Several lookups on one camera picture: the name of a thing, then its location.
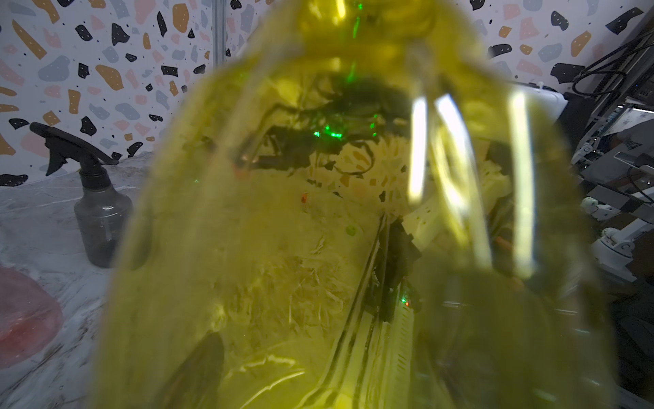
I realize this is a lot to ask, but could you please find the yellow spray bottle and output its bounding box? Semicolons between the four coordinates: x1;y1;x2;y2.
90;1;615;408

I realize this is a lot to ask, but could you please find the black spray nozzle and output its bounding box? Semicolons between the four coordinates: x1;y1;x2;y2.
29;122;119;190

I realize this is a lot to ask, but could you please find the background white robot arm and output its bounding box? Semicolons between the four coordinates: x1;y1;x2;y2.
581;197;653;283

